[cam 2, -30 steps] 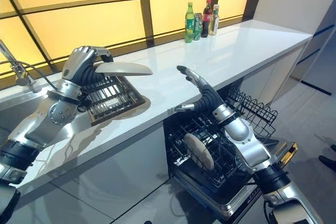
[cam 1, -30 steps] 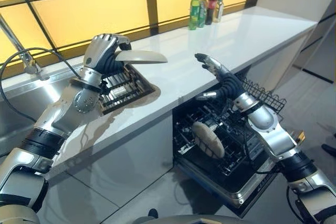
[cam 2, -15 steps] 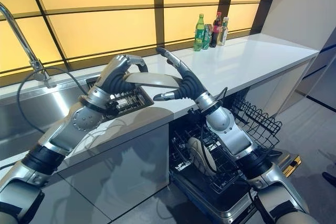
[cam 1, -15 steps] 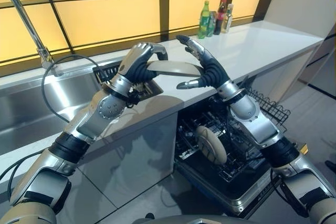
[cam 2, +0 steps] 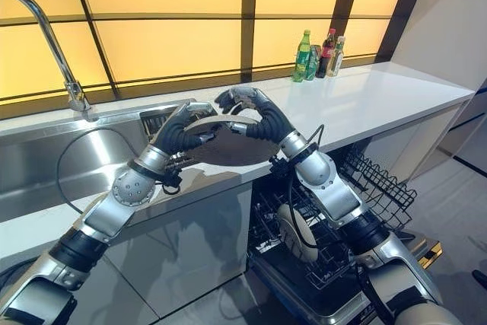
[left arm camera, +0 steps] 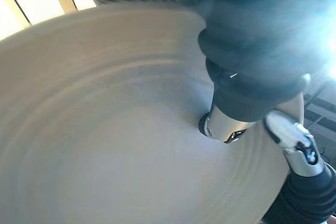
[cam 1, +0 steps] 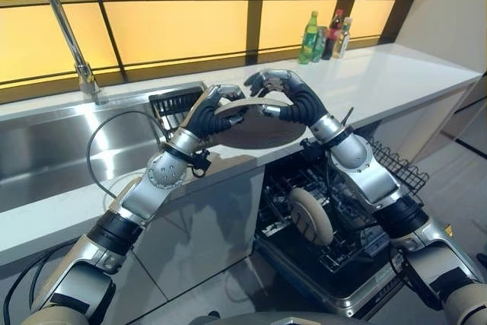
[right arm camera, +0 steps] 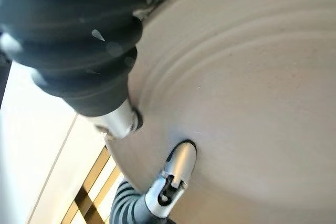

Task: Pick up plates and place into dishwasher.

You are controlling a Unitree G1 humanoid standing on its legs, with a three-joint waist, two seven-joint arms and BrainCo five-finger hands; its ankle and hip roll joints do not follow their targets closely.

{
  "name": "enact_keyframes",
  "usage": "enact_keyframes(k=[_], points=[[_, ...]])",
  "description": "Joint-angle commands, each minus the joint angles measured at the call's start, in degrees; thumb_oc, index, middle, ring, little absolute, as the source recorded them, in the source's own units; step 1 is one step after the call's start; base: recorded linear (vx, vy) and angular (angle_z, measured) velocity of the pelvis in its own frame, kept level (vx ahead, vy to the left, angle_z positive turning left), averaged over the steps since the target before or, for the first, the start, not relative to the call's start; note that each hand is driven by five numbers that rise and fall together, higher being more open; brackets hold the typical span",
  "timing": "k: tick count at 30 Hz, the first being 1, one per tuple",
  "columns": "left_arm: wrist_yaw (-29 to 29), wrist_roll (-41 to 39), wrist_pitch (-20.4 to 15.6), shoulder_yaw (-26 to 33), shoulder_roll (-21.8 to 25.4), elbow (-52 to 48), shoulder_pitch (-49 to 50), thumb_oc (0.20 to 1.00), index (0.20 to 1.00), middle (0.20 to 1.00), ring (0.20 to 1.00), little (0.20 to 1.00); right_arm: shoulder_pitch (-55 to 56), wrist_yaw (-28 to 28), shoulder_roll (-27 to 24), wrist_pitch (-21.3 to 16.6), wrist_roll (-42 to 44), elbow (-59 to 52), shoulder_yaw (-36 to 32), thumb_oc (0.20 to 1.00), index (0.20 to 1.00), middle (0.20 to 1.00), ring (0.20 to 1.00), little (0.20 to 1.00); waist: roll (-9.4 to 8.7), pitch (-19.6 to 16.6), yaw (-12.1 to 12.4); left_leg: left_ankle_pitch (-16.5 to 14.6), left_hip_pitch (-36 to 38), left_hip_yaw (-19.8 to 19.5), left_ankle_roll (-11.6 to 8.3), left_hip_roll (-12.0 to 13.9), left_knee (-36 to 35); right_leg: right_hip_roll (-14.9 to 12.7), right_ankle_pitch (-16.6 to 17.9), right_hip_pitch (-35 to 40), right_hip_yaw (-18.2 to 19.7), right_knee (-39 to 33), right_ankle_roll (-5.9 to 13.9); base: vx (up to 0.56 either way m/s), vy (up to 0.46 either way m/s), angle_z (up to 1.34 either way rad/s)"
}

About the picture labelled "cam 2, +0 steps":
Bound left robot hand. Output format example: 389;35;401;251
152;100;218;157

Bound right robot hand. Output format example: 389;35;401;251
214;87;298;143

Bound brown round plate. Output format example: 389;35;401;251
183;110;281;168

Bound green soda bottle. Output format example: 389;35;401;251
291;29;312;83

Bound small green bottle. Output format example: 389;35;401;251
306;45;322;81

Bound dark cola bottle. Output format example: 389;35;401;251
315;28;338;79

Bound clear oil bottle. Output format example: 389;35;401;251
325;36;346;78

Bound stainless steel sink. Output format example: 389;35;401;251
0;98;191;200

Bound grey kitchen cabinet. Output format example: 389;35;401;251
64;182;254;325

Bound backlit yellow window panels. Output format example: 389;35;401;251
0;0;414;104

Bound white plate with pattern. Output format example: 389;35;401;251
275;202;320;263

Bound chrome gooseneck faucet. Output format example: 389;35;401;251
0;0;93;123

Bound black wire dishwasher rack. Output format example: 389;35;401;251
249;144;419;288

